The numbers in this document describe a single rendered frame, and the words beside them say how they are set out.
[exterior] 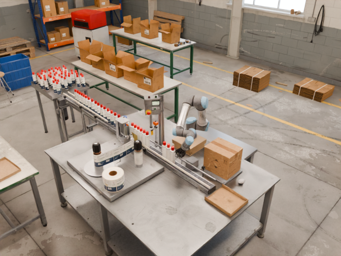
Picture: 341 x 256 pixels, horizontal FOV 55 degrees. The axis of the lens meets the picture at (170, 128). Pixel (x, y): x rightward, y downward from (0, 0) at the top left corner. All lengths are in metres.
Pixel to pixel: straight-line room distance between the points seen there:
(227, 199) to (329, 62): 5.60
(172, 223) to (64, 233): 1.61
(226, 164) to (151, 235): 0.99
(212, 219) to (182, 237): 0.33
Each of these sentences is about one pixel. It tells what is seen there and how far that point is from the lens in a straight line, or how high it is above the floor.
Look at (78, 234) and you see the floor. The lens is 4.05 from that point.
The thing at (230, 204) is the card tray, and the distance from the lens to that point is 3.09.
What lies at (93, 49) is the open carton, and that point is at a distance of 6.43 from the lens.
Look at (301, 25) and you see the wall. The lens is 8.29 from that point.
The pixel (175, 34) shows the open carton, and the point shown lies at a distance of 7.62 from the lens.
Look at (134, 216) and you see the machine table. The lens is 2.96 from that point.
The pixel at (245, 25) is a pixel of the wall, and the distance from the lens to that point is 8.99.
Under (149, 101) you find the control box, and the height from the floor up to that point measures 1.45.
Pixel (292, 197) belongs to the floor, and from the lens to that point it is 4.60.
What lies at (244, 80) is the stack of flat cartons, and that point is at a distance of 7.35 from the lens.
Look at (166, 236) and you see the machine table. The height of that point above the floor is 0.83.
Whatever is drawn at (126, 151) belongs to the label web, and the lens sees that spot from 3.49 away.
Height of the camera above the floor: 2.96
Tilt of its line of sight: 31 degrees down
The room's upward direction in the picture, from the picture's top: straight up
